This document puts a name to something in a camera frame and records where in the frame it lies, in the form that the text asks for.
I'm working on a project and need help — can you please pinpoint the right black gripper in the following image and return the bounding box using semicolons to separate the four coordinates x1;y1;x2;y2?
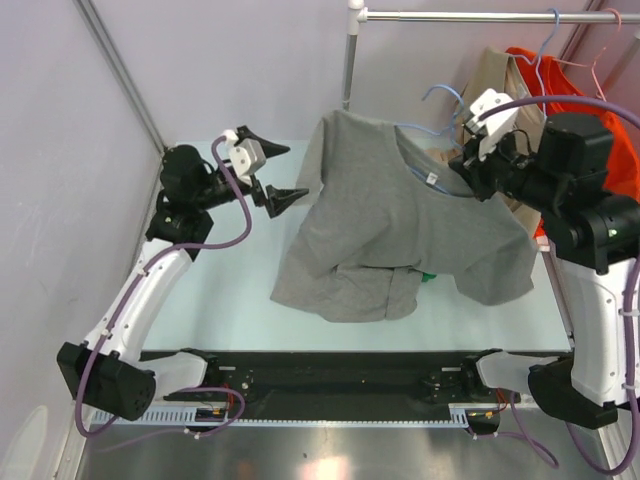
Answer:
448;122;565;214

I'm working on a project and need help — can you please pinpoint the light blue hanger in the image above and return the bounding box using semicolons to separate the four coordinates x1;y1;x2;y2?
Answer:
395;84;470;198

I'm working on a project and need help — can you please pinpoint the grey t shirt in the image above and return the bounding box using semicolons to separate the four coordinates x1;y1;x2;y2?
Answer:
271;110;536;323

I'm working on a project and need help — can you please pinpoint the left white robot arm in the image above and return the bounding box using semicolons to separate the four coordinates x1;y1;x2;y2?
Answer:
57;126;308;438

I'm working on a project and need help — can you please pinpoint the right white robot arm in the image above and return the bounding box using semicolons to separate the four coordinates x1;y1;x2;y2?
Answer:
449;113;639;430

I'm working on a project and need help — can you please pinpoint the orange t shirt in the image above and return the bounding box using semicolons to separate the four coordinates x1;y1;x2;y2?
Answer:
503;46;640;241

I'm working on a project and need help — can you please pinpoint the blue hanger with beige shirt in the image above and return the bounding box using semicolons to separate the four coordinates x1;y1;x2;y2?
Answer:
506;7;560;96

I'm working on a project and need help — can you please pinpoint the pink hanger with orange shirt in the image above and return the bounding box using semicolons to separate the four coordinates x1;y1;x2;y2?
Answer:
551;7;623;101

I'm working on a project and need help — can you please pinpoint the metal clothes rack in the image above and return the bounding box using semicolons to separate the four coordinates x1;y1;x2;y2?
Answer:
341;1;639;110

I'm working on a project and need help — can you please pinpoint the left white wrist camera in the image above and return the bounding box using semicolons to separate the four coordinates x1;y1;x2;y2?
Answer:
222;126;266;187

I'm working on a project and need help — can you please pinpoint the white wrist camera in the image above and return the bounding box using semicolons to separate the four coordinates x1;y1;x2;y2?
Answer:
222;126;266;187
463;88;518;162

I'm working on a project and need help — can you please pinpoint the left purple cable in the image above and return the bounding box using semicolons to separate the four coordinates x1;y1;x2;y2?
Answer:
74;134;253;454

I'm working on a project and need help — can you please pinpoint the purple cable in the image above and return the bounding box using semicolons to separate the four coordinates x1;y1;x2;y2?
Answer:
477;95;640;476
74;134;253;454

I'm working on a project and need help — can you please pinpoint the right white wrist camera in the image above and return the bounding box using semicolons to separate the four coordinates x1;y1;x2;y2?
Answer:
463;88;518;162

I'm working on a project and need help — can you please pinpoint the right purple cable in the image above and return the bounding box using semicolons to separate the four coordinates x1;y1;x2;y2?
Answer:
477;95;640;476

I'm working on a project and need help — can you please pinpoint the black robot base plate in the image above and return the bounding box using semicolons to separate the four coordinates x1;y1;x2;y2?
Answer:
134;347;526;422

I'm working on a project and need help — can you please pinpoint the aluminium corner post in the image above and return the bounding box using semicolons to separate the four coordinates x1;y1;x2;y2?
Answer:
72;0;167;156

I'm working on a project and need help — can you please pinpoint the white slotted cable duct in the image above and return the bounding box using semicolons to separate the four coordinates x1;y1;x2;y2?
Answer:
114;403;500;429

